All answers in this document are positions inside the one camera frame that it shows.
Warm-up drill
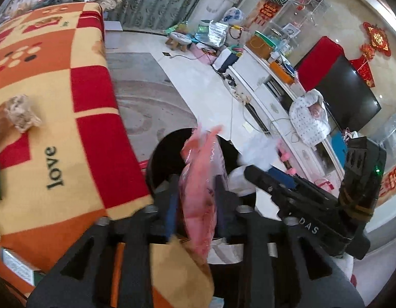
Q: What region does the red hanging wall ornament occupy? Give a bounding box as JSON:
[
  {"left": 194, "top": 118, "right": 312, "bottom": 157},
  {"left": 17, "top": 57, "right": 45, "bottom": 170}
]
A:
[{"left": 348, "top": 56, "right": 375, "bottom": 88}]

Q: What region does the red gold wall decoration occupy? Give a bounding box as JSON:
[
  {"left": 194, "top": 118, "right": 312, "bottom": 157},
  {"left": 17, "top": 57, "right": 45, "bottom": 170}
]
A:
[{"left": 379, "top": 160, "right": 396, "bottom": 199}]

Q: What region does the white navy box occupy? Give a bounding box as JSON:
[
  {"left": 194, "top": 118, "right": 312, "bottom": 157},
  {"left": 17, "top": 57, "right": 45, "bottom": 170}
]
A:
[{"left": 214, "top": 50, "right": 242, "bottom": 73}]

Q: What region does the orange box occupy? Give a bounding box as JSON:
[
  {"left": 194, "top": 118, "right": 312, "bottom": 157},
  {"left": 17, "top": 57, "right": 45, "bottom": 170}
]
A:
[{"left": 269, "top": 60, "right": 295, "bottom": 84}]

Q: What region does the red cloth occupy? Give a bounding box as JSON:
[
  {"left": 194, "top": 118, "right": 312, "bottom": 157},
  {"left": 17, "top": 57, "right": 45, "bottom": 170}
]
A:
[{"left": 296, "top": 36, "right": 345, "bottom": 82}]

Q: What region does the beige crumpled paper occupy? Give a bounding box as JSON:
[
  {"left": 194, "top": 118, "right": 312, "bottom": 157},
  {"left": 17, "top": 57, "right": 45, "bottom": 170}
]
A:
[{"left": 5, "top": 94, "right": 42, "bottom": 134}]

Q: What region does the white power strip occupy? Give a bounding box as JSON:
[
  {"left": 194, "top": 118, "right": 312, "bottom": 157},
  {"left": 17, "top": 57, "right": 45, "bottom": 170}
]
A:
[{"left": 229, "top": 82, "right": 251, "bottom": 105}]

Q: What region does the grey floor rug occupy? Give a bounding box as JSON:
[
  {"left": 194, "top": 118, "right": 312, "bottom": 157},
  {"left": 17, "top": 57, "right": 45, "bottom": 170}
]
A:
[{"left": 105, "top": 51, "right": 200, "bottom": 164}]

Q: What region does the red knot wall ornament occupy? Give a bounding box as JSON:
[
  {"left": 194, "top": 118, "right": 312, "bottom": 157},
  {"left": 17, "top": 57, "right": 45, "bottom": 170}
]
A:
[{"left": 360, "top": 22, "right": 391, "bottom": 61}]

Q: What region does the black trash bin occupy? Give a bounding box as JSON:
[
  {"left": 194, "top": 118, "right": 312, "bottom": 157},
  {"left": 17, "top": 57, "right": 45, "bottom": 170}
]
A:
[{"left": 146, "top": 128, "right": 259, "bottom": 254}]

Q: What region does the small green box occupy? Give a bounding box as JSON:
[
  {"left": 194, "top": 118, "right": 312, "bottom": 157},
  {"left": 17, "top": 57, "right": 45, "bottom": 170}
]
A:
[{"left": 2, "top": 246, "right": 36, "bottom": 287}]

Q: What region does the black television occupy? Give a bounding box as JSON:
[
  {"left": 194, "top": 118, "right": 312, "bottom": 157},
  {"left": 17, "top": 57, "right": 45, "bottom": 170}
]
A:
[{"left": 297, "top": 54, "right": 382, "bottom": 132}]

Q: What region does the white dotted bag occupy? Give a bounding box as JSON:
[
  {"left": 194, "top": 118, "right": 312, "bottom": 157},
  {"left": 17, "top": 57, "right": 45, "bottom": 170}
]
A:
[{"left": 288, "top": 89, "right": 331, "bottom": 146}]

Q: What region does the small wooden stool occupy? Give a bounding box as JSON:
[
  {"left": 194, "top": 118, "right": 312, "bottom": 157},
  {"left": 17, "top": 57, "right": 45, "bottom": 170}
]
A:
[{"left": 166, "top": 33, "right": 193, "bottom": 52}]

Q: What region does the silver foil bag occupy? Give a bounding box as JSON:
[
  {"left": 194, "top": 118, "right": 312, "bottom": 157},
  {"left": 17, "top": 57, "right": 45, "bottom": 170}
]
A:
[{"left": 207, "top": 20, "right": 230, "bottom": 48}]

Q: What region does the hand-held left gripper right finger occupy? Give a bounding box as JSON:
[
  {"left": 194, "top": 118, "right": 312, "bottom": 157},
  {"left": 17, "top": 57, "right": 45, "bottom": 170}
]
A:
[{"left": 215, "top": 176, "right": 367, "bottom": 308}]

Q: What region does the white blue plastic bag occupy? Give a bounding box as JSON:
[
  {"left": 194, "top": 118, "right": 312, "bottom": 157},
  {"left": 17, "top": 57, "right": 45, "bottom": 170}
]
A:
[{"left": 223, "top": 6, "right": 245, "bottom": 26}]

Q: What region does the red orange printed blanket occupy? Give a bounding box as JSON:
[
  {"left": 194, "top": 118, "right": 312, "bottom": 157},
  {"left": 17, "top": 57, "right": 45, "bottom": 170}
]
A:
[{"left": 0, "top": 2, "right": 215, "bottom": 308}]

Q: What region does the green patterned curtain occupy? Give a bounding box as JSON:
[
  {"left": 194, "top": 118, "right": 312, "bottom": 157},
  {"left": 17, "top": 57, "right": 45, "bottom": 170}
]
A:
[{"left": 78, "top": 0, "right": 218, "bottom": 32}]

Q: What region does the white television cabinet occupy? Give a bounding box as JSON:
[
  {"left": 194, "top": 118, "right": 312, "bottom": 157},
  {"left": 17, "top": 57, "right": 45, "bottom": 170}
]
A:
[{"left": 228, "top": 46, "right": 346, "bottom": 183}]

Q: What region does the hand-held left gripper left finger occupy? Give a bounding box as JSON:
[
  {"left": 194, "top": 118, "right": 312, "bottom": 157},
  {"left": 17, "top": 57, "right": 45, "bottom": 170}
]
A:
[{"left": 26, "top": 174, "right": 180, "bottom": 308}]

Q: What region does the brown paper bag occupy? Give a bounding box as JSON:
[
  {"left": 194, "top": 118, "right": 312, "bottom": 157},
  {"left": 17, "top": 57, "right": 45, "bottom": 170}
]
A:
[{"left": 245, "top": 32, "right": 275, "bottom": 60}]

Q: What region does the clear acrylic shelf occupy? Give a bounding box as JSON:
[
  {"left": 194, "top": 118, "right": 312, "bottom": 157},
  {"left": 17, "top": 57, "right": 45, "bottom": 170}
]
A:
[{"left": 265, "top": 0, "right": 330, "bottom": 45}]

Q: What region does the red hanging decoration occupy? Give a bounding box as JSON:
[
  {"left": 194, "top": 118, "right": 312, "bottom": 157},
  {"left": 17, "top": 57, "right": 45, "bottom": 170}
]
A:
[{"left": 252, "top": 2, "right": 281, "bottom": 26}]

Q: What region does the pink plastic bag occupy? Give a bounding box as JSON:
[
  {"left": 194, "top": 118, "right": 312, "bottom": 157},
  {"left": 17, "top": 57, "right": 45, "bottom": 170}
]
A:
[{"left": 180, "top": 123, "right": 225, "bottom": 259}]

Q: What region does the white tissue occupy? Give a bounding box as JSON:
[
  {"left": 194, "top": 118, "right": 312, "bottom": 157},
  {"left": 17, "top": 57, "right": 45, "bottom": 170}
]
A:
[{"left": 236, "top": 133, "right": 280, "bottom": 172}]

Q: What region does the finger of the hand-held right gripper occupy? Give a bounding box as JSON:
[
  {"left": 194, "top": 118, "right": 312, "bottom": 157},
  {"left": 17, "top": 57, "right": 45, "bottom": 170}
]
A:
[
  {"left": 268, "top": 168, "right": 340, "bottom": 205},
  {"left": 244, "top": 165, "right": 314, "bottom": 213}
]

